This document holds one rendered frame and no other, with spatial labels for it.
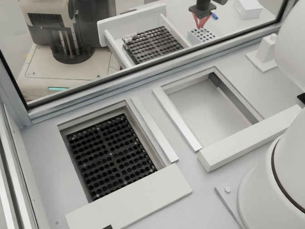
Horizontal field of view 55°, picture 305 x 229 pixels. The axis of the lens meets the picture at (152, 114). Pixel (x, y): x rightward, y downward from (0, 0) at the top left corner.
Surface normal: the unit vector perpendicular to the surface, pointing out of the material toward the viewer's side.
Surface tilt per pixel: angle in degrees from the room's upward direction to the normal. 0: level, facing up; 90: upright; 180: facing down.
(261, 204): 90
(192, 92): 0
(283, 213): 90
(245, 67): 0
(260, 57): 90
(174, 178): 0
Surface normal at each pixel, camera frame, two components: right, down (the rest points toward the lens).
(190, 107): 0.03, -0.61
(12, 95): 0.47, 0.71
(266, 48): -0.88, 0.36
